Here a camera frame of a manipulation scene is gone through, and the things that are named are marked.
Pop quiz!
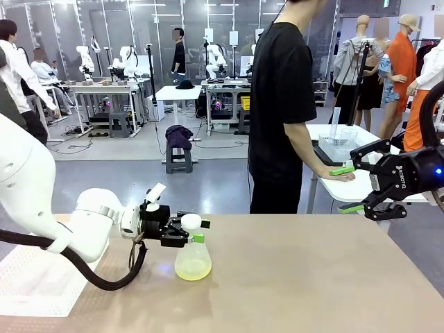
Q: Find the person in black t-shirt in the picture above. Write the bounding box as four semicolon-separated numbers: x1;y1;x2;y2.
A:
248;0;323;215

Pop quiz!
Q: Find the white shoe rack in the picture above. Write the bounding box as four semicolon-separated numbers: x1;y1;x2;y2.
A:
311;78;330;108

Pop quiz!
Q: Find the white standing table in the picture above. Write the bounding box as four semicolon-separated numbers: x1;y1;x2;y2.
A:
155;85;203;164

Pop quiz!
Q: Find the walking person in black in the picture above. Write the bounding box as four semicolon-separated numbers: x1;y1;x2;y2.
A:
171;27;189;85

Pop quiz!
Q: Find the mannequin in grey jacket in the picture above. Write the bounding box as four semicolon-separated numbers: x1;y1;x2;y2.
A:
328;14;386;126

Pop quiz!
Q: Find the white side table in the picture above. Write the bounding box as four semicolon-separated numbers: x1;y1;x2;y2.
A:
304;123;444;225

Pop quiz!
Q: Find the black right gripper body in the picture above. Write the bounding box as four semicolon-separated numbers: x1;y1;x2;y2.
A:
368;144;444;201

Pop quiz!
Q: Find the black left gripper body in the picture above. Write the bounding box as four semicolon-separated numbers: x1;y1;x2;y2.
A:
139;204;184;241

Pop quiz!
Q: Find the grey step stool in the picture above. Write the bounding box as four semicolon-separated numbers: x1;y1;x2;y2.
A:
108;110;135;139

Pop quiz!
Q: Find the grey stool with dark clothes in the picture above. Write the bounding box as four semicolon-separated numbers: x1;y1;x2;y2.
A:
164;123;195;175

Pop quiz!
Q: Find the black plastic tray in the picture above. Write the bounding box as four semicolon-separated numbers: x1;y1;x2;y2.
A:
311;142;352;167

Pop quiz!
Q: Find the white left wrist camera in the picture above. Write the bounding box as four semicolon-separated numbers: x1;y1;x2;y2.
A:
144;182;167;213

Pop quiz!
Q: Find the mannequin in white shirt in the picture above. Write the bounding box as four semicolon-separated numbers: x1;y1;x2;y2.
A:
402;38;444;153

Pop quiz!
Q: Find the person in white hoodie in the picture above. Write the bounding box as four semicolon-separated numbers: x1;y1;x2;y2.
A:
0;19;59;146

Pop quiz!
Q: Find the black light stand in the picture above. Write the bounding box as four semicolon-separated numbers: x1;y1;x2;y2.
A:
144;42;166;156

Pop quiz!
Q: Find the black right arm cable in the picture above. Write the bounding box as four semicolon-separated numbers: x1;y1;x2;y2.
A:
418;82;444;154

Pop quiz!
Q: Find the mannequin in black dress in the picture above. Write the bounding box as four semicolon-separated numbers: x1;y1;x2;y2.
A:
356;51;383;131

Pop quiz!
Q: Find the person's right forearm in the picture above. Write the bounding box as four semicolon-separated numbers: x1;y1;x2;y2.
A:
289;121;334;178

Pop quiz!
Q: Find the seated person in white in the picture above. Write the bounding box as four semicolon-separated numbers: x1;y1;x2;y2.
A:
30;47;71;116

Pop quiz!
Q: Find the white perforated plastic basket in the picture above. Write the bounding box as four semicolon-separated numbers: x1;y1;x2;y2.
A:
318;133;360;161
0;241;102;318

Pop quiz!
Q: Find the white desk with bowls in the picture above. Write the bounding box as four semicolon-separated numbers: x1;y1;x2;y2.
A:
67;79;146;135

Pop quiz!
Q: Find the clear plastic graduated cylinder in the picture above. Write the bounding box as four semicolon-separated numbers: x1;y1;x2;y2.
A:
330;106;341;146

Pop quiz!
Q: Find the mannequin in blue floral dress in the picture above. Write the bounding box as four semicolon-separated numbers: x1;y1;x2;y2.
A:
377;40;407;118

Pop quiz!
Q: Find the person's right hand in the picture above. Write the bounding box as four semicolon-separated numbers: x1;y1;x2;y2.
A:
323;169;357;183

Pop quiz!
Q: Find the black camera tripod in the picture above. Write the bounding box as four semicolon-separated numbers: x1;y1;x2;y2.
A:
345;37;375;127

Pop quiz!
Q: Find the white round flask cap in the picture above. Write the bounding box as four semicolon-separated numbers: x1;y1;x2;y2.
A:
180;213;203;230

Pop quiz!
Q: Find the translucent plastic conical flask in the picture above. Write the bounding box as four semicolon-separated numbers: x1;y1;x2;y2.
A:
173;227;213;282

